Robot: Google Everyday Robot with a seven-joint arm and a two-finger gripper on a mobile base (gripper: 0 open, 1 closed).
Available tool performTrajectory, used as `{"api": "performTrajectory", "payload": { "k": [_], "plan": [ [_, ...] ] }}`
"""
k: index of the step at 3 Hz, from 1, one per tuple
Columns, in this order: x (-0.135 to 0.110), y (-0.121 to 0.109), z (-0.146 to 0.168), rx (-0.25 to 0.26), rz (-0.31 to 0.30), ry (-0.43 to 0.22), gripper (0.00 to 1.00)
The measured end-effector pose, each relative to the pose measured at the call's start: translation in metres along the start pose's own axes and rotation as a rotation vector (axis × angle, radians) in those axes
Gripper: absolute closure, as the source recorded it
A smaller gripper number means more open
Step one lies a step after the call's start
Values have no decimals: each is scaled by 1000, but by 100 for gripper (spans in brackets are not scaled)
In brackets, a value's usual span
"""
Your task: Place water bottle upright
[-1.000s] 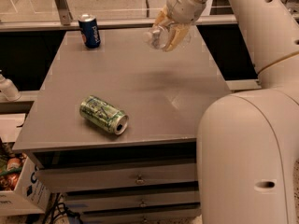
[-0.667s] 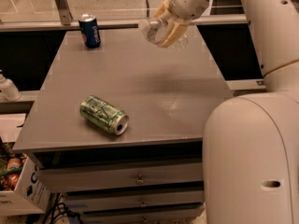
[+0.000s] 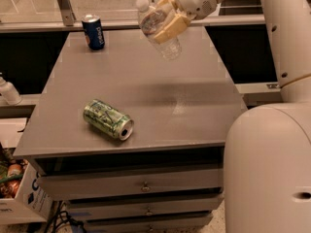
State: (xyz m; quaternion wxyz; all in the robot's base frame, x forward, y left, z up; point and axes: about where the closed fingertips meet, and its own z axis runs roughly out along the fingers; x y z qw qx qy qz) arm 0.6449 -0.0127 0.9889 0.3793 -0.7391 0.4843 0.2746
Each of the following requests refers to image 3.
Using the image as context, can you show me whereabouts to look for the green soda can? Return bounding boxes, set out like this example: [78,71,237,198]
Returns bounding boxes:
[83,99,134,141]

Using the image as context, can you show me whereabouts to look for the blue Pepsi can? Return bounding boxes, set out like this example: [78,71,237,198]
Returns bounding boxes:
[82,14,105,50]

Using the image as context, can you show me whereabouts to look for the metal railing frame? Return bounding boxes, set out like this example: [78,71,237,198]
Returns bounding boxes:
[0,0,311,35]

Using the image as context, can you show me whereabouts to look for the black cables on floor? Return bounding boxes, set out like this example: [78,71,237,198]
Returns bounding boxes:
[43,201,87,233]

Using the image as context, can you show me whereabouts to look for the grey drawer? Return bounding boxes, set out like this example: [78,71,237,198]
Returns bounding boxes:
[86,213,212,233]
[38,167,224,201]
[68,193,224,220]

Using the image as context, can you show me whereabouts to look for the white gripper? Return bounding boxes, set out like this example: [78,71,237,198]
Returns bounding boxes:
[154,0,218,44]

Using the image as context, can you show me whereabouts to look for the white spray bottle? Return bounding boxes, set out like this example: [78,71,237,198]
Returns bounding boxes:
[0,76,21,105]

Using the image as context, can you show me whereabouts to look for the middle grey drawer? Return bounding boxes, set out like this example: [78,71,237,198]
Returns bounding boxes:
[68,193,224,220]

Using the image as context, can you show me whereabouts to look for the top grey drawer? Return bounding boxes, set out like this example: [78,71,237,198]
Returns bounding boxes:
[38,167,224,201]

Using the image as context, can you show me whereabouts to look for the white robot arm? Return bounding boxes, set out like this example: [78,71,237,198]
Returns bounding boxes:
[160,0,311,233]

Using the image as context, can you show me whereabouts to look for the clear plastic water bottle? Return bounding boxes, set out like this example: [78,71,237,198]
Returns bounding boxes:
[136,0,182,60]

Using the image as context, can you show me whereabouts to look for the grey drawer cabinet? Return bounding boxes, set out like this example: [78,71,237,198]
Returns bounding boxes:
[16,27,246,227]

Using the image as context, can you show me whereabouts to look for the white cardboard box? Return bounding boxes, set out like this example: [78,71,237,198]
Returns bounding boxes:
[0,164,52,225]

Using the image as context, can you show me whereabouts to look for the bottom grey drawer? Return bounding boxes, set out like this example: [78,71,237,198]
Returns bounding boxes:
[86,213,212,233]

